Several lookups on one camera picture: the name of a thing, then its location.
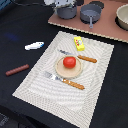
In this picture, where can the beige bowl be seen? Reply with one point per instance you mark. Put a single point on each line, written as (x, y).
(122, 14)

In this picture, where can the yellow toy butter box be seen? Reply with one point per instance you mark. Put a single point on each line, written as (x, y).
(79, 43)

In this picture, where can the red toy tomato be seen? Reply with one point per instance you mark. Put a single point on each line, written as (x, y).
(69, 62)

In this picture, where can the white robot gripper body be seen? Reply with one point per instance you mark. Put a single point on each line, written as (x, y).
(60, 3)

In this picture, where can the fork with wooden handle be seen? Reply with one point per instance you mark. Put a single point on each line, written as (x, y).
(54, 77)

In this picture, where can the knife with wooden handle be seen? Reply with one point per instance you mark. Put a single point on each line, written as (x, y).
(79, 56)

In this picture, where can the round wooden plate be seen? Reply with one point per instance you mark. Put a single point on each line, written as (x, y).
(68, 72)

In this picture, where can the brown toy sausage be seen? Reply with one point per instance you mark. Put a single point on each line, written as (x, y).
(17, 70)

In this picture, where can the brown toy stove board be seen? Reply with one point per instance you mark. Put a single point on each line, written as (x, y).
(104, 27)

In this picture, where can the beige woven placemat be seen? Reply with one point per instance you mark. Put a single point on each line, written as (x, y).
(64, 101)

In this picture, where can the grey toy saucepan with handle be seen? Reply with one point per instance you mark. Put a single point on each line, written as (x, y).
(90, 13)

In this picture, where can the black stove burner disc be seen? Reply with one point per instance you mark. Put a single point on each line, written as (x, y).
(98, 3)

